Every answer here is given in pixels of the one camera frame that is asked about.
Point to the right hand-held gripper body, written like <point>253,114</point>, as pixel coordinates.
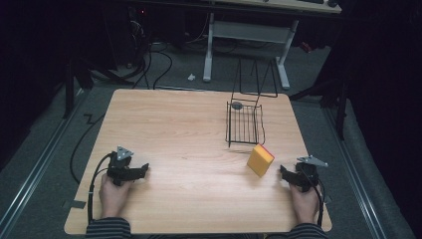
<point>307,174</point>

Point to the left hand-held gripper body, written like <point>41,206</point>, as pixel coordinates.
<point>118,167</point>

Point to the person's right hand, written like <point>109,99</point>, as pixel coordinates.
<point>304,204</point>

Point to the person's left hand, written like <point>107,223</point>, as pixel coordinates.
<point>113,197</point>

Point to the yellow sponge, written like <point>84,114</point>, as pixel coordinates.
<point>259,160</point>

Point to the grey tape strip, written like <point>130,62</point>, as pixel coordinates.
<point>78,204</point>

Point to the black metal stand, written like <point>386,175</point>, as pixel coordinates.
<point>70,86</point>
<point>340,109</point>

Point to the dark round disc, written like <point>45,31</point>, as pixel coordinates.
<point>237,105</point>

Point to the white crumpled scrap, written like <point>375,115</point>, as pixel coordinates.
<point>191,77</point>

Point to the small red object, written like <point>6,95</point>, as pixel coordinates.
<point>306,47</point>

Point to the dark computer tower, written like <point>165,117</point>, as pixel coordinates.
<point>136,33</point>

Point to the metal floor rail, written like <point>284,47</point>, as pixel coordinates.
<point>36,169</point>
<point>355,179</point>

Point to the white frame desk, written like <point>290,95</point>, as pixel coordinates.
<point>252,31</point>

